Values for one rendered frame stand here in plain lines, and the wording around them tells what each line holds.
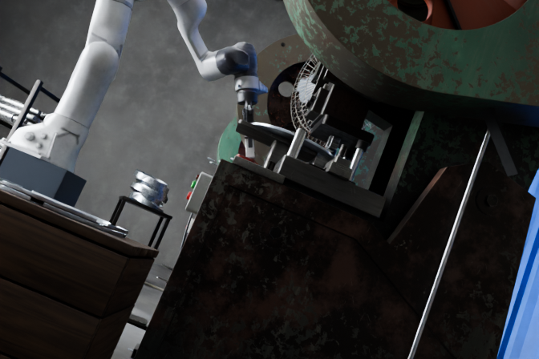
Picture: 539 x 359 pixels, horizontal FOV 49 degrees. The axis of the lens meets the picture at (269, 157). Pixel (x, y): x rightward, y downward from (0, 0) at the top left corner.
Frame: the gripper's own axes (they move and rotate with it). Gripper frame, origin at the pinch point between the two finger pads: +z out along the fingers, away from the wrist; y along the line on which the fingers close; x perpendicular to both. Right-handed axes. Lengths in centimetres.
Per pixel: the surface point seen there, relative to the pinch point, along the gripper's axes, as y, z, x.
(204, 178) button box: 13.0, 11.6, -16.7
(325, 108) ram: 40.6, -4.7, 18.9
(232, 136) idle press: -270, -54, 13
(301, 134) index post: 52, 5, 9
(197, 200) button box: 13.0, 18.9, -19.4
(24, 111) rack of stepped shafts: -151, -51, -118
